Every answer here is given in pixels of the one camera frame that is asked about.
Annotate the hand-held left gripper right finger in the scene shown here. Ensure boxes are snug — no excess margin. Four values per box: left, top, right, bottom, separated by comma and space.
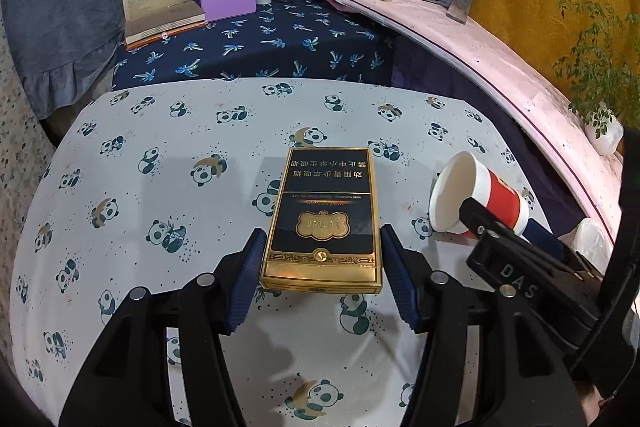
380, 223, 586, 427

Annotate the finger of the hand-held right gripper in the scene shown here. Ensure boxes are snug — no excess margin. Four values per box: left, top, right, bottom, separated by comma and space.
522, 218, 596, 280
459, 197, 601, 350

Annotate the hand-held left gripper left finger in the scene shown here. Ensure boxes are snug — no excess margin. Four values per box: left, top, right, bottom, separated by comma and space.
59, 227, 268, 427

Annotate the trash bin with white liner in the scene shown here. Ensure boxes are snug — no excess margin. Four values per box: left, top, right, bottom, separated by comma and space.
570, 217, 613, 268

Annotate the red and white paper cup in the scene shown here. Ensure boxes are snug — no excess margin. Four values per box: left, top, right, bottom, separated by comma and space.
428, 151, 531, 238

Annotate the black and gold cigarette box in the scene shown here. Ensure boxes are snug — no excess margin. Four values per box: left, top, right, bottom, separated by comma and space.
258, 147, 384, 295

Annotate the green plant in white pot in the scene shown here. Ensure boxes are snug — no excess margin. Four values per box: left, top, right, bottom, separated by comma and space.
552, 0, 640, 156

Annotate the panda-print cloth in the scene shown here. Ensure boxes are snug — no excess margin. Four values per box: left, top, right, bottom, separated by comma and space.
7, 77, 601, 427

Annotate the pink printed cloth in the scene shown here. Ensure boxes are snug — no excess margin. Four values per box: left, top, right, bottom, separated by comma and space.
309, 0, 623, 248

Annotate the navy leaf-print cloth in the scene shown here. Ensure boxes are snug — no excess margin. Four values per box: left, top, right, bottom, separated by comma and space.
111, 0, 401, 92

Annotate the glass vase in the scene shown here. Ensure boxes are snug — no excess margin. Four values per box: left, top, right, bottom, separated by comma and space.
446, 0, 488, 25

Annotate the blue-grey blanket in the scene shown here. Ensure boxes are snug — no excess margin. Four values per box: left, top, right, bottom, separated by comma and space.
0, 0, 511, 122

